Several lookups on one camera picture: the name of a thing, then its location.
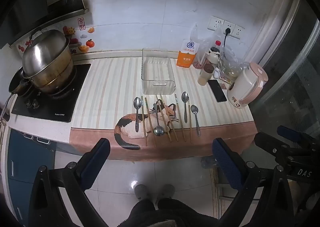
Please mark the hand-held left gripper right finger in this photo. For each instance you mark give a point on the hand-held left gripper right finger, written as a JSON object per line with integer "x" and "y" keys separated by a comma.
{"x": 225, "y": 164}

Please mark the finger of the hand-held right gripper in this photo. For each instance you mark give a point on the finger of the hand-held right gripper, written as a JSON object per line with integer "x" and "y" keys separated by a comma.
{"x": 267, "y": 141}
{"x": 290, "y": 133}

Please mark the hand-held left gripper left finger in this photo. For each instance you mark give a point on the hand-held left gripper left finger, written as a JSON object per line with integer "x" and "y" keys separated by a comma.
{"x": 96, "y": 162}

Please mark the wooden chopstick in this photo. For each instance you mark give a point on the wooden chopstick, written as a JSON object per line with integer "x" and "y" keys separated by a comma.
{"x": 149, "y": 116}
{"x": 172, "y": 126}
{"x": 163, "y": 119}
{"x": 180, "y": 116}
{"x": 190, "y": 124}
{"x": 144, "y": 121}

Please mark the steel spoon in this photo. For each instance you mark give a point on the steel spoon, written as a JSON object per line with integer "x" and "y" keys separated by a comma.
{"x": 137, "y": 106}
{"x": 159, "y": 131}
{"x": 185, "y": 98}
{"x": 194, "y": 109}

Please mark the clear plastic container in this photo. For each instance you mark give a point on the clear plastic container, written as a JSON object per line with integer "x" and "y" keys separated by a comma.
{"x": 158, "y": 71}

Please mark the grey slipper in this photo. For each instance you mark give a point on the grey slipper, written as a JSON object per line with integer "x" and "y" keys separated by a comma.
{"x": 166, "y": 190}
{"x": 140, "y": 191}

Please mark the pink and white kettle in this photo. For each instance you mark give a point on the pink and white kettle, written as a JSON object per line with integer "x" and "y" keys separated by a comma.
{"x": 246, "y": 84}

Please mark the black glass gas stove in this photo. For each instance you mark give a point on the black glass gas stove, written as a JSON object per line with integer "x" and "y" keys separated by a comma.
{"x": 62, "y": 106}

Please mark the cat printed striped mat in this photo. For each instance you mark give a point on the cat printed striped mat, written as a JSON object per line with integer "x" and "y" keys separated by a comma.
{"x": 110, "y": 91}

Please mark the blue cabinet door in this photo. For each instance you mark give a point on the blue cabinet door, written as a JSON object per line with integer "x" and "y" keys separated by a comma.
{"x": 25, "y": 156}

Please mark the black smartphone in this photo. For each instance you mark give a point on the black smartphone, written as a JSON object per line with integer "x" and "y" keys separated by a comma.
{"x": 217, "y": 90}

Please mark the person's dark trouser legs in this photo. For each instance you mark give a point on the person's dark trouser legs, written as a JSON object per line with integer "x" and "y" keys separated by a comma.
{"x": 160, "y": 212}

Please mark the crumpled clear plastic bag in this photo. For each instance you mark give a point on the crumpled clear plastic bag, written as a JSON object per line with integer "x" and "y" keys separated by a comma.
{"x": 232, "y": 66}

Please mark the brown spice jar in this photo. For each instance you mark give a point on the brown spice jar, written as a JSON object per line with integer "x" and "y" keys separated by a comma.
{"x": 205, "y": 75}

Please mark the large steel pot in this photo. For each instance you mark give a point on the large steel pot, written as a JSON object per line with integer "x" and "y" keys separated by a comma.
{"x": 57, "y": 76}

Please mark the white cartoon cup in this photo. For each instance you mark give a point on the white cartoon cup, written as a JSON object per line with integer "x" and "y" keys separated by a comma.
{"x": 213, "y": 57}

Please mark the red cap clear bottle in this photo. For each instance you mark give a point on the red cap clear bottle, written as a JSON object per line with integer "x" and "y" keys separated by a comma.
{"x": 218, "y": 44}

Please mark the small black frying pan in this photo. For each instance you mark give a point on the small black frying pan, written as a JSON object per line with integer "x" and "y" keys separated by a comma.
{"x": 16, "y": 84}

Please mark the orange and white salt bag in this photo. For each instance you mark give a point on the orange and white salt bag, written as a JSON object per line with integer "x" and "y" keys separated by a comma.
{"x": 186, "y": 56}

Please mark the domed steel pot lid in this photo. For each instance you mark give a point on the domed steel pot lid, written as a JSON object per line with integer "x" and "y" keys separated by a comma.
{"x": 43, "y": 53}

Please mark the white wall socket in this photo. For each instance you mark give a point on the white wall socket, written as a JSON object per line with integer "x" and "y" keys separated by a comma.
{"x": 231, "y": 26}
{"x": 215, "y": 23}
{"x": 239, "y": 32}

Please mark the fruit wall sticker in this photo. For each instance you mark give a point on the fruit wall sticker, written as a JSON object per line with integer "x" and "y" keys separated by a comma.
{"x": 88, "y": 43}

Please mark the red seal wall sticker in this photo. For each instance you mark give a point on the red seal wall sticker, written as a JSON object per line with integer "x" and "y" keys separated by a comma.
{"x": 81, "y": 21}

